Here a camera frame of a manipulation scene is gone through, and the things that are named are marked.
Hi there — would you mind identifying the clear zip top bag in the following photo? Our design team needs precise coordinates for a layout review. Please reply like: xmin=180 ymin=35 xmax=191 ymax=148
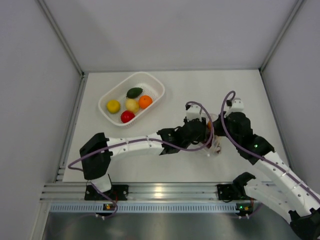
xmin=202 ymin=113 xmax=222 ymax=157

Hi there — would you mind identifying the orange fake fruit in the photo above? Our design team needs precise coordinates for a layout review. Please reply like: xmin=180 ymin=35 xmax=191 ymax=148
xmin=138 ymin=95 xmax=153 ymax=109

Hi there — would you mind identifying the yellow fake pear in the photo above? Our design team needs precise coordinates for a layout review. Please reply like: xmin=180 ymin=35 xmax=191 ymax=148
xmin=125 ymin=98 xmax=140 ymax=114

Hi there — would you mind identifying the red yellow fake apple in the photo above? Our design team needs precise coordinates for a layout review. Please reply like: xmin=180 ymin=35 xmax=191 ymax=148
xmin=120 ymin=110 xmax=135 ymax=124

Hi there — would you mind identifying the green fake avocado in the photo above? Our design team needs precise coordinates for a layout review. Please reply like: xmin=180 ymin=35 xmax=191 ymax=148
xmin=126 ymin=87 xmax=143 ymax=99

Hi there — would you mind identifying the yellow green fake lemon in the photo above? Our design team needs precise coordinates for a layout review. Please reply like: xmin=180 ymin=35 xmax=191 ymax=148
xmin=106 ymin=99 xmax=121 ymax=114

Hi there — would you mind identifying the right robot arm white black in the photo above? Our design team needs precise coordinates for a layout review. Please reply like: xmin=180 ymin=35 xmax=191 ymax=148
xmin=213 ymin=112 xmax=320 ymax=240

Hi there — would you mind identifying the white perforated plastic basket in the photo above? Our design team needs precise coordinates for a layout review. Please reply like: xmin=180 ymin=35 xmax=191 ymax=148
xmin=98 ymin=72 xmax=165 ymax=128

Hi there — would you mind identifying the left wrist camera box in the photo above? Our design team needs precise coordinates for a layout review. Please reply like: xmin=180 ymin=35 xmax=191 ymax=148
xmin=185 ymin=104 xmax=202 ymax=122

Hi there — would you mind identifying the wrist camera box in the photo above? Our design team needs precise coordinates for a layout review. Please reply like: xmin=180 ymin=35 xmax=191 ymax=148
xmin=225 ymin=97 xmax=245 ymax=116
xmin=185 ymin=104 xmax=202 ymax=122

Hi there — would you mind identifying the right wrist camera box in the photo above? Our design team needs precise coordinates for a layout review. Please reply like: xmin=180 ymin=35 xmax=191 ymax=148
xmin=225 ymin=97 xmax=245 ymax=116

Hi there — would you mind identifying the white slotted cable duct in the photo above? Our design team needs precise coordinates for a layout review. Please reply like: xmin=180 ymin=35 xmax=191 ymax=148
xmin=50 ymin=202 xmax=240 ymax=214

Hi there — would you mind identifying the aluminium corner frame post right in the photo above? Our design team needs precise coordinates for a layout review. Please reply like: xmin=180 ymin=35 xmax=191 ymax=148
xmin=259 ymin=0 xmax=307 ymax=73

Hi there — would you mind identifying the aluminium corner frame post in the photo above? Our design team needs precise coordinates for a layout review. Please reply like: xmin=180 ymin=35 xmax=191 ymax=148
xmin=259 ymin=0 xmax=307 ymax=73
xmin=35 ymin=0 xmax=84 ymax=77

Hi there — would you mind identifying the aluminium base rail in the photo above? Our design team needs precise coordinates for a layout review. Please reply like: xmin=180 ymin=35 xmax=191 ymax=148
xmin=39 ymin=181 xmax=311 ymax=202

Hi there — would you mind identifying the aluminium corner frame post left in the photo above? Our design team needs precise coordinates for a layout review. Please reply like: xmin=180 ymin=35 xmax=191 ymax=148
xmin=35 ymin=0 xmax=84 ymax=77

